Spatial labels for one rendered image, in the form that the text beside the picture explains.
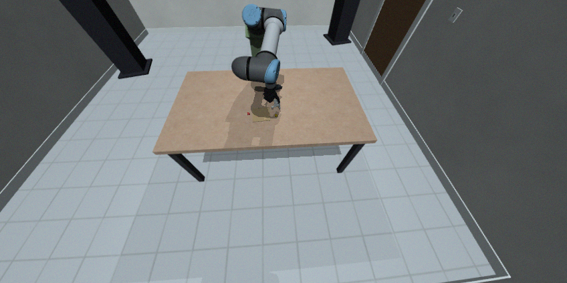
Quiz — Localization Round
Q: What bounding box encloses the beige flat mat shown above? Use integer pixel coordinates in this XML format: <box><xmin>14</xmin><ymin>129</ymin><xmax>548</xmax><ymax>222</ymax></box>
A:
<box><xmin>252</xmin><ymin>107</ymin><xmax>270</xmax><ymax>122</ymax></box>

